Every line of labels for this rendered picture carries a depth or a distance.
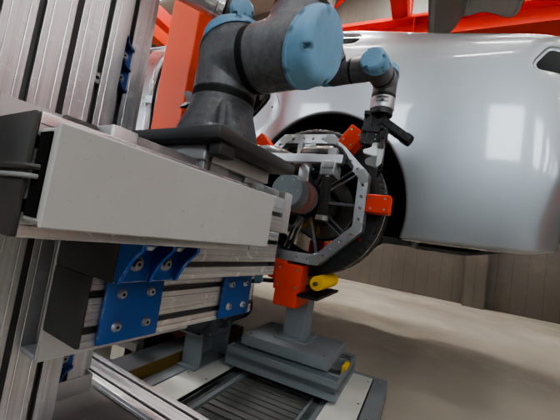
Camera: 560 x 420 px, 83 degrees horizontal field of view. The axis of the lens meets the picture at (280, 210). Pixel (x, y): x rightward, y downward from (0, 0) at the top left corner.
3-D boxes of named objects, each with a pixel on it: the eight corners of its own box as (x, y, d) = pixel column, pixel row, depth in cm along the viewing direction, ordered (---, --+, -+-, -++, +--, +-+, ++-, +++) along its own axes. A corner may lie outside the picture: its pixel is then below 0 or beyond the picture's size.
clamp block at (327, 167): (339, 181, 112) (342, 167, 113) (333, 175, 104) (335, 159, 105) (326, 180, 114) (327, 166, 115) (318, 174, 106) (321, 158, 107)
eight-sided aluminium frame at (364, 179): (359, 272, 124) (377, 139, 128) (357, 273, 118) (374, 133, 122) (242, 251, 147) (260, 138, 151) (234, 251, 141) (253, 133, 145)
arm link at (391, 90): (372, 60, 101) (378, 73, 108) (367, 93, 100) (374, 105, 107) (397, 57, 97) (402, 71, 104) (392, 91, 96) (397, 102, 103)
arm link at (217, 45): (222, 113, 68) (232, 53, 69) (274, 107, 61) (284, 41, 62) (177, 87, 58) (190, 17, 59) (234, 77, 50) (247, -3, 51)
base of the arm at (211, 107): (218, 132, 48) (229, 71, 49) (155, 136, 56) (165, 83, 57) (271, 160, 61) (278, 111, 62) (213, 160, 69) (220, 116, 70)
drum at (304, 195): (317, 217, 134) (322, 184, 135) (300, 210, 115) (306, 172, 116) (287, 213, 140) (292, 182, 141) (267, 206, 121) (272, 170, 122)
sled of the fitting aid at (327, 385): (353, 373, 150) (356, 352, 150) (334, 406, 117) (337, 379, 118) (261, 344, 171) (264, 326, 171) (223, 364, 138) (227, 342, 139)
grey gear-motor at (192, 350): (257, 352, 160) (267, 282, 162) (205, 381, 122) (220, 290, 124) (227, 342, 167) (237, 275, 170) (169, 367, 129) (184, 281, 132)
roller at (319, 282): (338, 287, 148) (340, 274, 148) (320, 292, 121) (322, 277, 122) (327, 284, 150) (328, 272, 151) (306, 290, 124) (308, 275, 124)
